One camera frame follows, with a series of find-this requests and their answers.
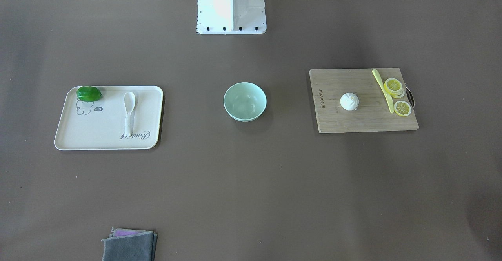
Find yellow plastic knife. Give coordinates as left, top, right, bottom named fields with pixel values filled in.
left=372, top=69, right=395, bottom=114

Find grey folded cloth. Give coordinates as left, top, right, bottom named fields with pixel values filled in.
left=102, top=227, right=158, bottom=261

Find single lemon slice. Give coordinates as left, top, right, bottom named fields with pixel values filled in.
left=394, top=101, right=413, bottom=117

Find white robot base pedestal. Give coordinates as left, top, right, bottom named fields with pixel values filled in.
left=196, top=0, right=267, bottom=35

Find white steamed bun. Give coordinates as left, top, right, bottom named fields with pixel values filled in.
left=340, top=92, right=359, bottom=111

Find mint green bowl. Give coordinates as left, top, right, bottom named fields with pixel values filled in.
left=224, top=82, right=267, bottom=122

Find bamboo cutting board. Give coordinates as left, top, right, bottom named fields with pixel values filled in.
left=309, top=68, right=419, bottom=134

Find cream rectangular serving tray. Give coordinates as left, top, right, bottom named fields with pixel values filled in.
left=54, top=85, right=164, bottom=151

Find white ceramic spoon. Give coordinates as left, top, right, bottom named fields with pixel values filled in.
left=123, top=91, right=136, bottom=137

